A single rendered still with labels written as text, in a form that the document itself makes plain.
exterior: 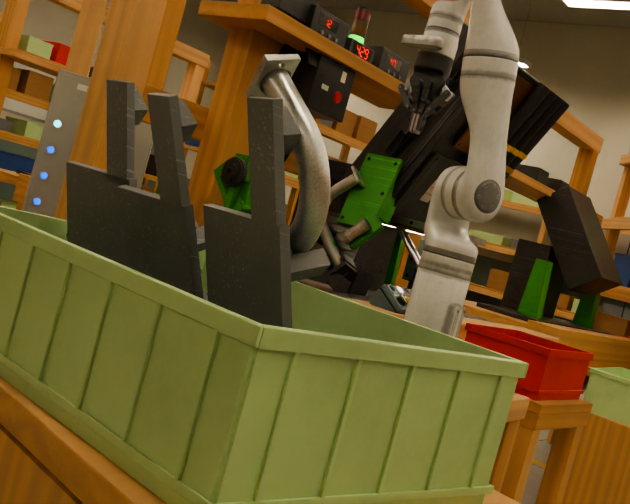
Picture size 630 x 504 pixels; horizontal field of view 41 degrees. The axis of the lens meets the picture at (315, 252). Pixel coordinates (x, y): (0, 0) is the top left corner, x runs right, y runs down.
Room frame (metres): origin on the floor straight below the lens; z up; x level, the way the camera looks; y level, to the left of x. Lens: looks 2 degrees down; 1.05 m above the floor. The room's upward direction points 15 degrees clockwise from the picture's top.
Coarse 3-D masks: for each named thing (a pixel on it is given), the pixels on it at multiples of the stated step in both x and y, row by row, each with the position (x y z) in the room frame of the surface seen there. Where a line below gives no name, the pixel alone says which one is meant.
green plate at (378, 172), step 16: (368, 160) 2.25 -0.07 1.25; (384, 160) 2.22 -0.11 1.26; (400, 160) 2.19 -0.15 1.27; (368, 176) 2.23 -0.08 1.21; (384, 176) 2.20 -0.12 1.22; (352, 192) 2.23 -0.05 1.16; (368, 192) 2.20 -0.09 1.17; (384, 192) 2.18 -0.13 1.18; (352, 208) 2.21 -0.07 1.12; (368, 208) 2.18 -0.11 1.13; (384, 208) 2.20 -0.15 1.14; (352, 224) 2.19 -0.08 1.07
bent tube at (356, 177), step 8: (352, 168) 2.21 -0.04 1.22; (352, 176) 2.21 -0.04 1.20; (360, 176) 2.23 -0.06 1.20; (336, 184) 2.23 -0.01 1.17; (344, 184) 2.21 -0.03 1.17; (352, 184) 2.21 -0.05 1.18; (360, 184) 2.20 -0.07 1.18; (336, 192) 2.22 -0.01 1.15; (328, 232) 2.18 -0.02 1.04; (328, 240) 2.16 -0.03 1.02; (328, 248) 2.15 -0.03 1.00; (336, 248) 2.15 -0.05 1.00; (336, 256) 2.13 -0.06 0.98; (336, 264) 2.12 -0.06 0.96
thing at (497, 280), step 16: (512, 192) 11.30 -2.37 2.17; (512, 208) 10.81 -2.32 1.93; (528, 208) 10.68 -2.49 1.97; (544, 224) 10.56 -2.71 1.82; (496, 240) 10.96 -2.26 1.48; (512, 240) 10.84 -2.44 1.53; (496, 272) 10.91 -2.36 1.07; (480, 288) 10.89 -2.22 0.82; (496, 288) 10.88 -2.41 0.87; (560, 304) 10.34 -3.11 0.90; (576, 304) 10.21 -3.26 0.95; (608, 304) 9.98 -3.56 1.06; (624, 304) 9.78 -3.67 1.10
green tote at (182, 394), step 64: (0, 256) 0.98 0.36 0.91; (64, 256) 0.87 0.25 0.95; (0, 320) 0.95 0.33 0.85; (64, 320) 0.85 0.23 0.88; (128, 320) 0.77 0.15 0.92; (192, 320) 0.71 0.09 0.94; (320, 320) 1.15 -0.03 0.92; (384, 320) 1.08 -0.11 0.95; (64, 384) 0.83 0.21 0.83; (128, 384) 0.75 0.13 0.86; (192, 384) 0.69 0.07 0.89; (256, 384) 0.66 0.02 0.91; (320, 384) 0.71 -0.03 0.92; (384, 384) 0.77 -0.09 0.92; (448, 384) 0.84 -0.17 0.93; (512, 384) 0.93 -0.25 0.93; (128, 448) 0.73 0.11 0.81; (192, 448) 0.68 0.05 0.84; (256, 448) 0.67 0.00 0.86; (320, 448) 0.72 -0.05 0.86; (384, 448) 0.79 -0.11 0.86; (448, 448) 0.86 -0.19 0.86
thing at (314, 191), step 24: (264, 72) 0.81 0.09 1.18; (288, 72) 0.83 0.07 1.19; (264, 96) 0.85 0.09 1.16; (288, 96) 0.80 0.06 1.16; (312, 120) 0.80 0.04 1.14; (312, 144) 0.78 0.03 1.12; (312, 168) 0.78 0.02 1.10; (312, 192) 0.79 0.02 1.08; (312, 216) 0.79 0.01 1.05; (312, 240) 0.81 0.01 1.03
